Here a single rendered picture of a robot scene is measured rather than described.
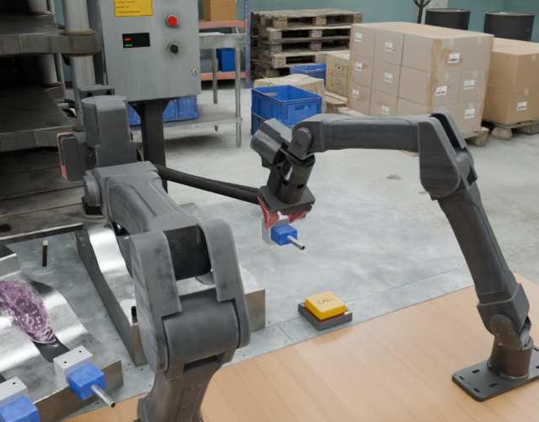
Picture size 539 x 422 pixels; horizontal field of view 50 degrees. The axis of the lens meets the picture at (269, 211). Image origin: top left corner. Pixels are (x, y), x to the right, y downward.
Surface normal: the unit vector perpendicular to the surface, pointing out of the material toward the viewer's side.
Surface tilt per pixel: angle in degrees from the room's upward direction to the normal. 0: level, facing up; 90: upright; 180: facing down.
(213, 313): 45
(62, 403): 90
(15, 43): 90
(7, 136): 90
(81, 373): 0
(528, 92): 89
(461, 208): 99
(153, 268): 63
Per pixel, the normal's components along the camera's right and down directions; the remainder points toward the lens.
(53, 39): -0.15, 0.39
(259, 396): 0.00, -0.92
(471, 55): 0.42, 0.49
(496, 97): -0.88, 0.18
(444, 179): -0.54, 0.33
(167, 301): 0.40, -0.10
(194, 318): 0.32, -0.39
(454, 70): 0.41, 0.25
